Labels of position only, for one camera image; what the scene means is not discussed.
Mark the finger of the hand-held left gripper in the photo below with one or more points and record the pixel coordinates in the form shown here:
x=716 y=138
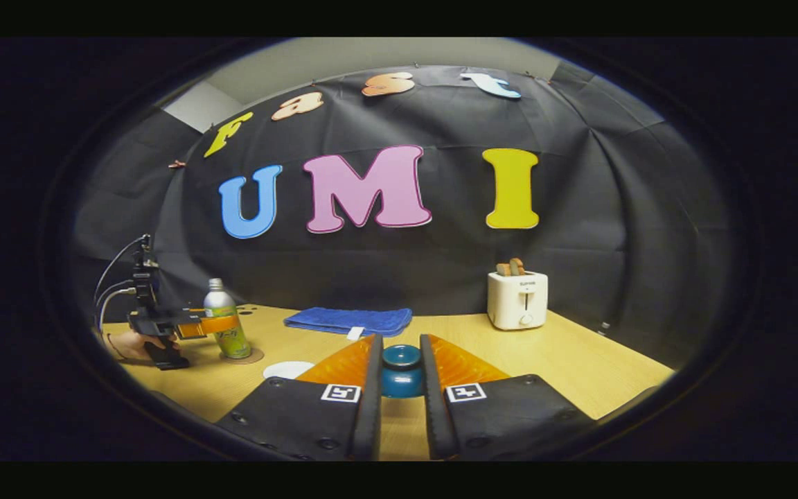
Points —
x=219 y=324

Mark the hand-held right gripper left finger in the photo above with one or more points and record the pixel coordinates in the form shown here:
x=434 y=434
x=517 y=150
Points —
x=369 y=409

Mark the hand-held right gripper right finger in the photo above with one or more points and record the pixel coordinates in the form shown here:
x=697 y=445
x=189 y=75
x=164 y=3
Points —
x=433 y=409

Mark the silver green-label water bottle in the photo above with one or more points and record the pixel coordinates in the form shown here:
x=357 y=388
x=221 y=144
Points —
x=227 y=319

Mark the round brown coaster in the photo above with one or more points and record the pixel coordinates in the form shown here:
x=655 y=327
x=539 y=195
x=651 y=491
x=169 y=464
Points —
x=250 y=357

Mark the blue teacup lid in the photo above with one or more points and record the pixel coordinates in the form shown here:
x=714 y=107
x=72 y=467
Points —
x=401 y=374

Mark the white-lined blue teacup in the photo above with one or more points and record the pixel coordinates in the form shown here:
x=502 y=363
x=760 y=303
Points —
x=288 y=369

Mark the blue towel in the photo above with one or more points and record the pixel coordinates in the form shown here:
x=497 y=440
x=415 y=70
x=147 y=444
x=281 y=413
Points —
x=347 y=321

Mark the white toaster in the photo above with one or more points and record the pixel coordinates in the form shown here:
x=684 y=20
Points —
x=518 y=301

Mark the black backdrop cloth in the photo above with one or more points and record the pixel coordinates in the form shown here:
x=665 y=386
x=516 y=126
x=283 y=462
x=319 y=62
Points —
x=440 y=270

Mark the brown bread slice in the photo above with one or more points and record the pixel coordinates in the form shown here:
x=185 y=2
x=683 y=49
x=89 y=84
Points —
x=503 y=269
x=517 y=267

